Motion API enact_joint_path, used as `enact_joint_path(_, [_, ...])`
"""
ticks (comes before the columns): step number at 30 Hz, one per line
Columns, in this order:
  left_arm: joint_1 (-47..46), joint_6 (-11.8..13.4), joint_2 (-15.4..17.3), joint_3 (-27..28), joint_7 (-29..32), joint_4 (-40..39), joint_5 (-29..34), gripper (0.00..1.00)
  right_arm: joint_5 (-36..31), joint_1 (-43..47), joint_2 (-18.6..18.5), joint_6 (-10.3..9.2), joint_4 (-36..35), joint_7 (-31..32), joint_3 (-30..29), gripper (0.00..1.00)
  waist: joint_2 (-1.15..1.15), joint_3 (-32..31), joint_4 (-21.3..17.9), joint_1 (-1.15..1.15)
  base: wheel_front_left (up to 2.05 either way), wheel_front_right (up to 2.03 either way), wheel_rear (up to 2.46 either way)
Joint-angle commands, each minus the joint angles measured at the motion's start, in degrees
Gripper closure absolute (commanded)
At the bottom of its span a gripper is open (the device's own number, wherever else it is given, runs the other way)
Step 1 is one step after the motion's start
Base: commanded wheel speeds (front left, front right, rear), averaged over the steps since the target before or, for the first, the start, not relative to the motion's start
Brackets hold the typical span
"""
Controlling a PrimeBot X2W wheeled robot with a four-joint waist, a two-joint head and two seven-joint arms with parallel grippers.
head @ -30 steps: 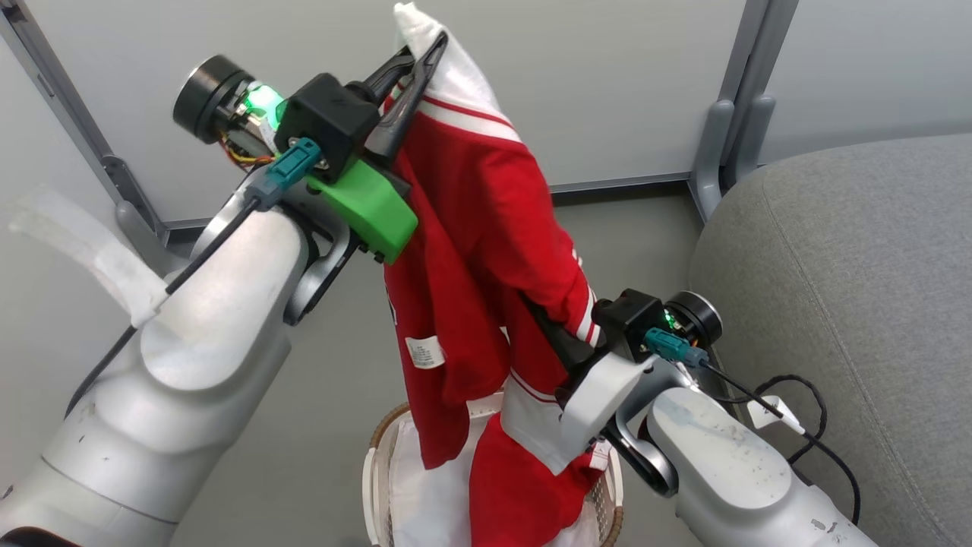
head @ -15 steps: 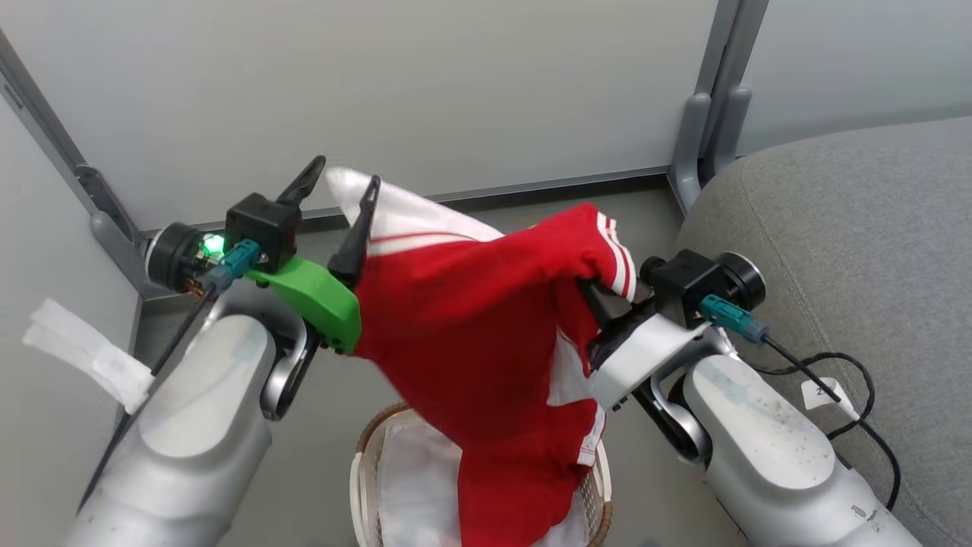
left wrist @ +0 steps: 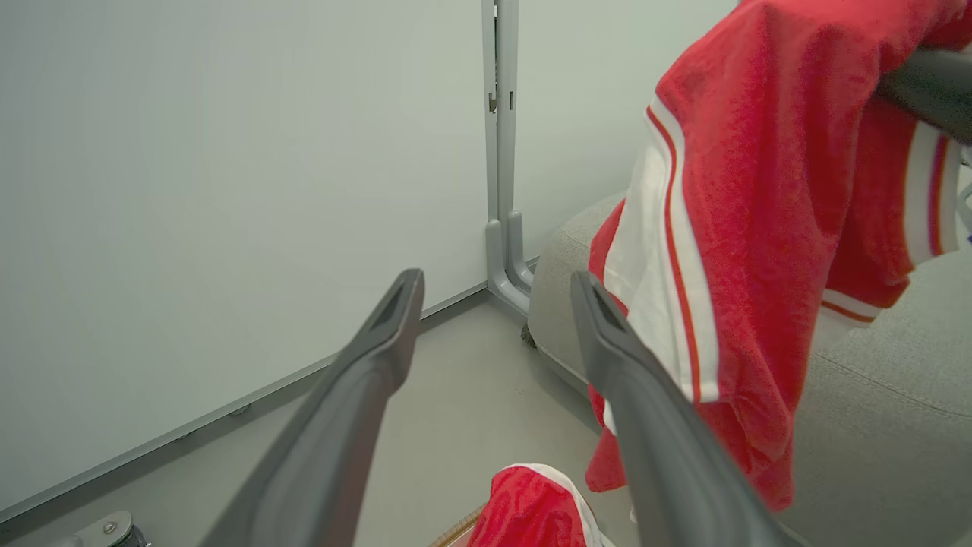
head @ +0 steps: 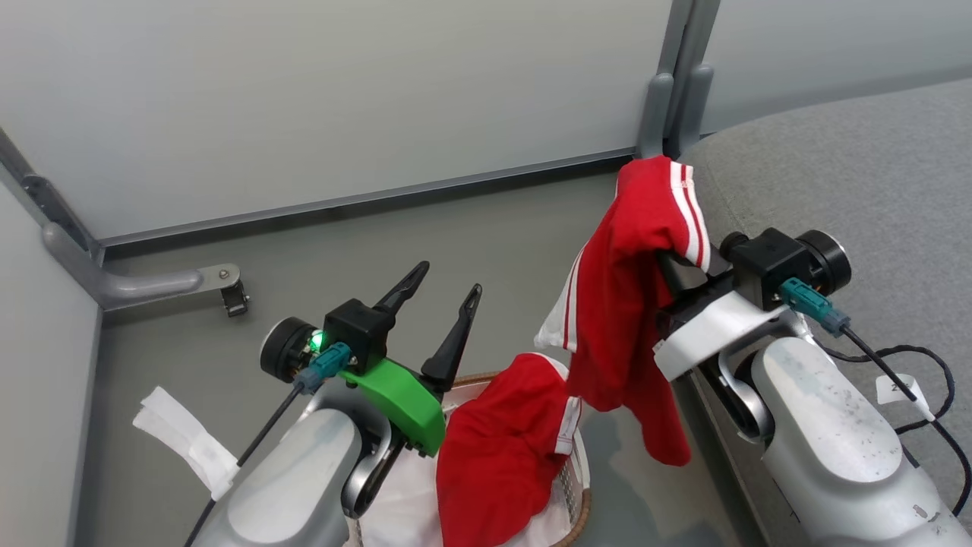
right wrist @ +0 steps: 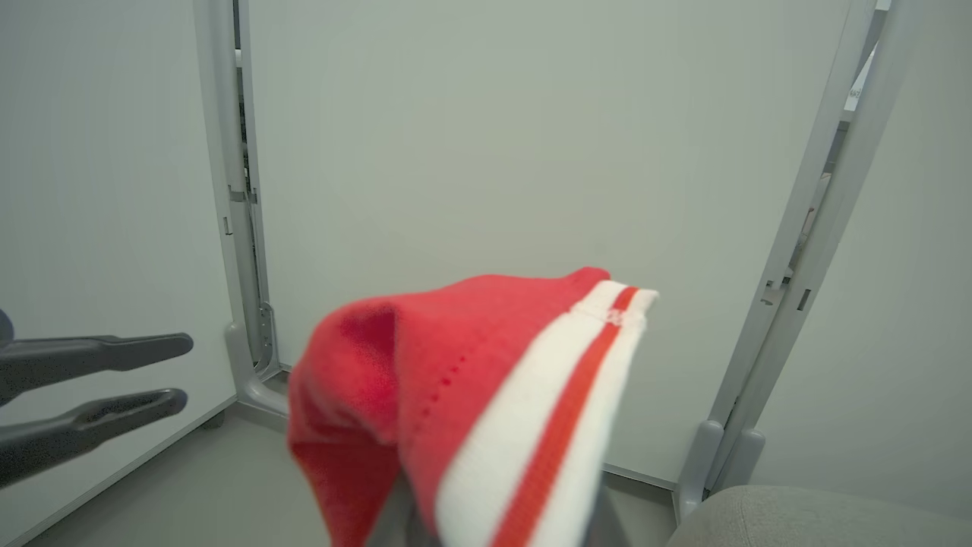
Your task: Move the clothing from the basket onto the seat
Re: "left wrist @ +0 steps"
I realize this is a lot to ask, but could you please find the dark grey pointed left gripper right finger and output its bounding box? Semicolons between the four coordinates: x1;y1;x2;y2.
877;47;972;147

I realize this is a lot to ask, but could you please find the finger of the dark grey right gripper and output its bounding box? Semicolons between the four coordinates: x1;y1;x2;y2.
570;270;806;547

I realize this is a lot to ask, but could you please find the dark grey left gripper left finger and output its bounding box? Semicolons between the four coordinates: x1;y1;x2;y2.
199;268;425;547

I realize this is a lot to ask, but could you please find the red white striped garment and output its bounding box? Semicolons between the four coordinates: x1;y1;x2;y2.
467;0;972;547

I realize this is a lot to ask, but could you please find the woven laundry basket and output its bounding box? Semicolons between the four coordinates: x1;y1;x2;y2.
430;504;487;547

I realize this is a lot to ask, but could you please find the light grey fabric sofa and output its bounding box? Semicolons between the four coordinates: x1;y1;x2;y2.
528;163;972;547

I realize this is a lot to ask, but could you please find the grey metal caster bracket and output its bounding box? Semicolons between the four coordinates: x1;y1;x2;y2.
47;511;151;547

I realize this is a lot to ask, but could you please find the grey metal partition post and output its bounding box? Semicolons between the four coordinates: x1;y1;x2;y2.
481;0;535;317

